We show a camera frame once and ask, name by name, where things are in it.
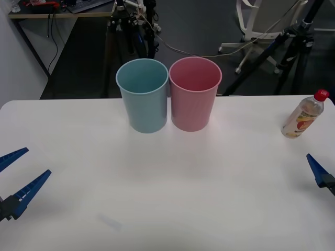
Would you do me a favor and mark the plastic bottle with red cap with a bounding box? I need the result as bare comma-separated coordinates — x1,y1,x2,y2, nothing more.
281,89,330,140

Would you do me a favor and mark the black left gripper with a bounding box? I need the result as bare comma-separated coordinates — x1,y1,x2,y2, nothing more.
0,147,52,223

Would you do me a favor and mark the black tripod with blue legs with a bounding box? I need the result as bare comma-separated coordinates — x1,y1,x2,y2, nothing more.
222,0,335,96

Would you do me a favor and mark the wooden desk with black frame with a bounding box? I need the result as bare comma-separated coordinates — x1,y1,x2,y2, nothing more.
7,0,116,99

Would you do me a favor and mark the thin black cable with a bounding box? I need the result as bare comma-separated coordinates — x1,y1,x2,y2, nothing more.
46,12,59,77

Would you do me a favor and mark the pink plastic bin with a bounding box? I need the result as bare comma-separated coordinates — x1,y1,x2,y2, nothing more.
169,56,224,132

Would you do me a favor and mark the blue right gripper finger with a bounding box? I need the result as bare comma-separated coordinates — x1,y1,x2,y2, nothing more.
306,153,335,196

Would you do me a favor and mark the black keyboard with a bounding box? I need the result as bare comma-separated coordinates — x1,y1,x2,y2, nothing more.
66,0,114,15

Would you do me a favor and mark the red tool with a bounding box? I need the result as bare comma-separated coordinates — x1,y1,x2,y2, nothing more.
21,1,59,9

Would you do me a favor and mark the white office chair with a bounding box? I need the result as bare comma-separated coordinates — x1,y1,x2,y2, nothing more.
218,0,310,75

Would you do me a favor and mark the pale blue plastic bin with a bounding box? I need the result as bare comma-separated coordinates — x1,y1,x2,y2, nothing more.
115,58,169,134

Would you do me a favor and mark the black camera tripod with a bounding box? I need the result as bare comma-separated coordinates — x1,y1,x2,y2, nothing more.
100,0,161,99

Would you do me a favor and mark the beige cable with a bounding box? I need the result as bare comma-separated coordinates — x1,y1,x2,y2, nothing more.
142,0,302,59

